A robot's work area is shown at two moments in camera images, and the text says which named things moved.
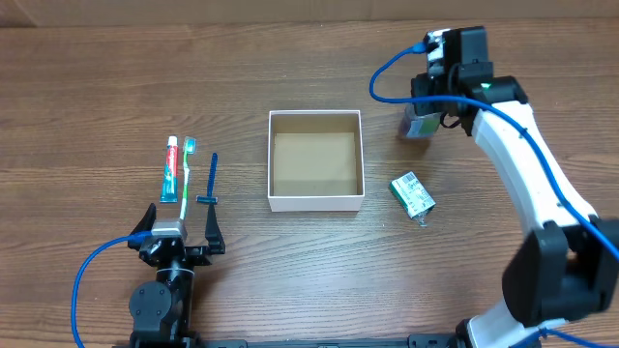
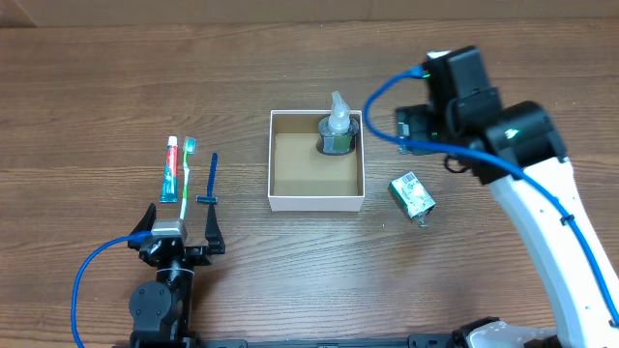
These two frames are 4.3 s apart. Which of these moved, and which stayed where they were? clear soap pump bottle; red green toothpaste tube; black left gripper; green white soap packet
Moved: clear soap pump bottle
Stayed: green white soap packet; red green toothpaste tube; black left gripper
